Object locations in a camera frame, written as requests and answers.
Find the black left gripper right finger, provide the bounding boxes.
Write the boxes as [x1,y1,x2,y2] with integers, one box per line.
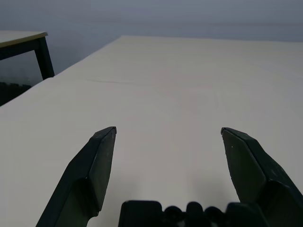
[221,127,303,227]

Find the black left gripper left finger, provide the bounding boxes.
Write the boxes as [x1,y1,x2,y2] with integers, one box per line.
[36,126,117,227]

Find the wooden side table black legs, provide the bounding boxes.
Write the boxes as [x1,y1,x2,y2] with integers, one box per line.
[0,30,55,80]

